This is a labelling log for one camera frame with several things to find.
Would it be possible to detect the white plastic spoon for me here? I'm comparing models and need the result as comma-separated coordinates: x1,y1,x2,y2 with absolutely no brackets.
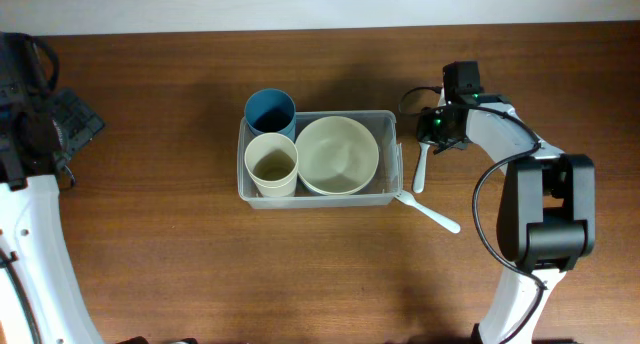
412,142,430,194

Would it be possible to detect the white plastic fork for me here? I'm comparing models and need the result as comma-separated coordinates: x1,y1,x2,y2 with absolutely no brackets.
395,190,461,234

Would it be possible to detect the cream bowl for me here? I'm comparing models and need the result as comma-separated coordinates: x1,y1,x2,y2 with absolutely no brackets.
295,116,380,194
298,177,375,196

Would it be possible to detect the cream cup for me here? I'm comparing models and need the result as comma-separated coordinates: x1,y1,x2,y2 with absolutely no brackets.
255,180,297,198
244,133,299,194

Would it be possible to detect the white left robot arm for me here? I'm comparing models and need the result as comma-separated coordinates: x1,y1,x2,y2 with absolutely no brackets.
1,33,105,343

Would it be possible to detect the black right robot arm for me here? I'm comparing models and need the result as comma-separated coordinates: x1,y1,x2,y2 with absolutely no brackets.
417,61,596,344

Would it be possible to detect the clear plastic storage container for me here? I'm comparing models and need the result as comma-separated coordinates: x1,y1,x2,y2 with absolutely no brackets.
237,110,403,209

